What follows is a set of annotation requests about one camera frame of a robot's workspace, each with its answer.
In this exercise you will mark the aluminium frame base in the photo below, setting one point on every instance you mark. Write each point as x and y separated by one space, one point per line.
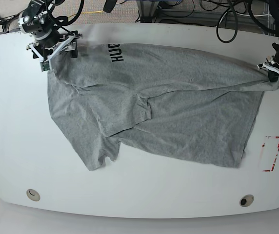
147 10

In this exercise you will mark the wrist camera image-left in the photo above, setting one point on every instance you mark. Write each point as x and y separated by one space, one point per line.
45 65

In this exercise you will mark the right table cable grommet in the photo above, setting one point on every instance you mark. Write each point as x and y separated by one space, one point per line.
246 200

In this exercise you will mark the red tape rectangle marking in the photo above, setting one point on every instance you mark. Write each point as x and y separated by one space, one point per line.
269 153

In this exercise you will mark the black cylinder object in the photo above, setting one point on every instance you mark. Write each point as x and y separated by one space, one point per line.
109 5

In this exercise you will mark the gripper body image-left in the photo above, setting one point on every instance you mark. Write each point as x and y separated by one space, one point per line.
52 43

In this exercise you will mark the grey printed T-shirt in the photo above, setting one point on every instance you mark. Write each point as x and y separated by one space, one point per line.
175 102

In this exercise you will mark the table cable grommet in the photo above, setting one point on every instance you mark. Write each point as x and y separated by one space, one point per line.
246 200
33 195

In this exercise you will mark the left table cable grommet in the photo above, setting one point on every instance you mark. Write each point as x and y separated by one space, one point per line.
33 195

